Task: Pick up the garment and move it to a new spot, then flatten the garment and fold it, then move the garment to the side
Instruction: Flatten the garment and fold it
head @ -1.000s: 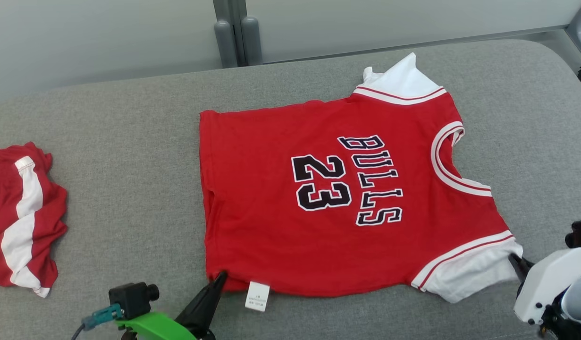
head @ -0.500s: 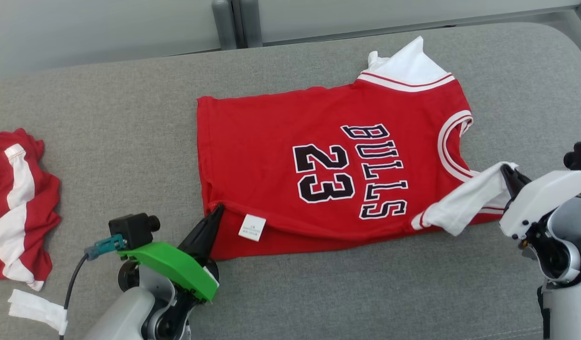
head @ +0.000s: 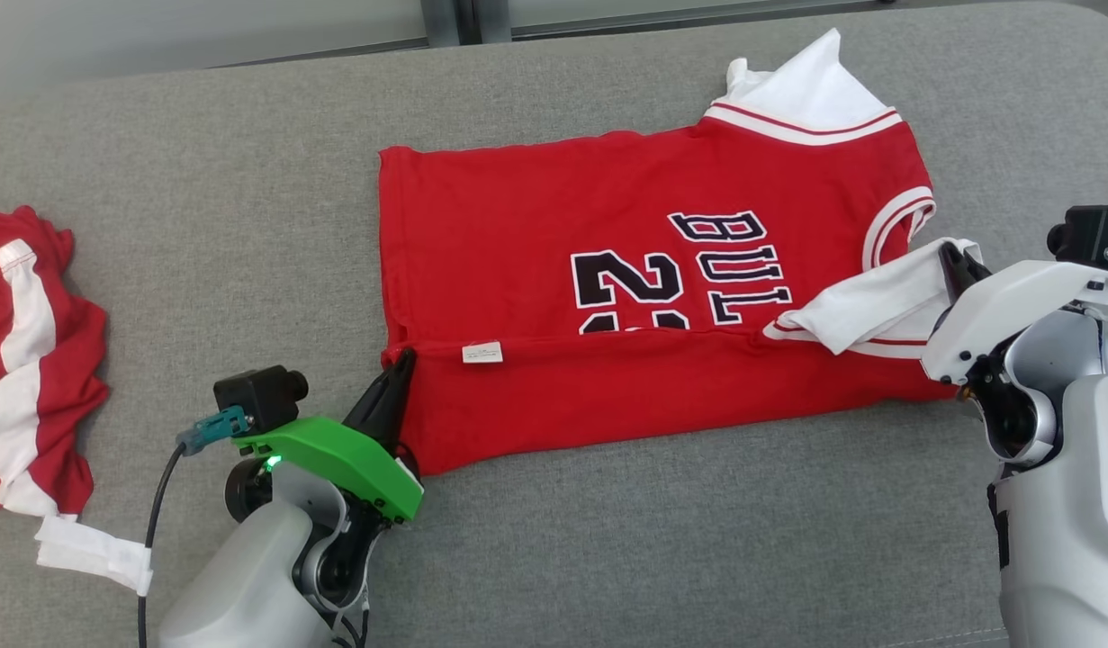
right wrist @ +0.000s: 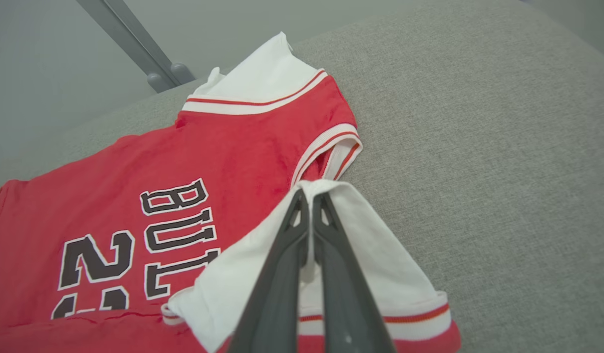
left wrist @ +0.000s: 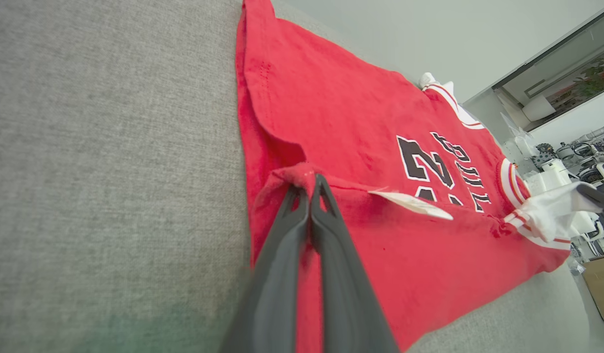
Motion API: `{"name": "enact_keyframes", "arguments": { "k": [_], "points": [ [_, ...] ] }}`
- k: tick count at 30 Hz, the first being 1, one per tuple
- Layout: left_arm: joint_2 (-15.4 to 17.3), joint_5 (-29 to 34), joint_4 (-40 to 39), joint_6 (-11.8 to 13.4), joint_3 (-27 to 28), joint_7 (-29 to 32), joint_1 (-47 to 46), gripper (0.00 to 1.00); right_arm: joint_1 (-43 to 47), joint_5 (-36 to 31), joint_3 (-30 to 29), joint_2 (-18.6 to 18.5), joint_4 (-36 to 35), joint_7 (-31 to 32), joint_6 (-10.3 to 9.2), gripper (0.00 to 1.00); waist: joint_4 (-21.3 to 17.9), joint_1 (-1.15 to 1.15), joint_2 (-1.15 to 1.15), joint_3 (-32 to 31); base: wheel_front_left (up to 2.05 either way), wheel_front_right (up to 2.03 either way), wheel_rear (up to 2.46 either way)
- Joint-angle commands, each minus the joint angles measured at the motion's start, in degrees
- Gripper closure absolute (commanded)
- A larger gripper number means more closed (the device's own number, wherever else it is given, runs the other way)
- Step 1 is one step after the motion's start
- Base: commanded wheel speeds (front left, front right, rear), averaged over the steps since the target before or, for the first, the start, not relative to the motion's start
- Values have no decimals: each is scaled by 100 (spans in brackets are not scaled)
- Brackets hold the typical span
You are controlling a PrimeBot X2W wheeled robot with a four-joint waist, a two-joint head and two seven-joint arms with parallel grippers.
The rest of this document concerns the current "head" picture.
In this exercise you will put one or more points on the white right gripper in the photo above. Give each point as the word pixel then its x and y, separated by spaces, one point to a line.
pixel 1013 297

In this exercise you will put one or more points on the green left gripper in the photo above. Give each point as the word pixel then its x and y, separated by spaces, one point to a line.
pixel 337 454

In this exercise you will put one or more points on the red white basketball jersey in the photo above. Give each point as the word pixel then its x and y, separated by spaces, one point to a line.
pixel 535 225

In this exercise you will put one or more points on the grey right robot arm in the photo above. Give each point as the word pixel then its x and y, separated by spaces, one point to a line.
pixel 1067 504

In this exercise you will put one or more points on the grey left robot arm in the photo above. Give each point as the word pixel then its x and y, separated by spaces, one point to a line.
pixel 247 576

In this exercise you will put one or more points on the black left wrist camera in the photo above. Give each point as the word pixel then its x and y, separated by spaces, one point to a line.
pixel 261 396

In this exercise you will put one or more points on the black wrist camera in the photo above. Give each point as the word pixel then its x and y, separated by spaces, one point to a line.
pixel 1089 234
pixel 261 396

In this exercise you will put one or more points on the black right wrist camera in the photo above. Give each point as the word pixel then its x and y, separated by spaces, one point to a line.
pixel 1089 234

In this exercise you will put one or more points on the teal left camera connector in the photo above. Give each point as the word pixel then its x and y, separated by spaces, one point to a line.
pixel 213 427

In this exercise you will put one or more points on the grey double partition post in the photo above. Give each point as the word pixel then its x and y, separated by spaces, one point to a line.
pixel 441 18

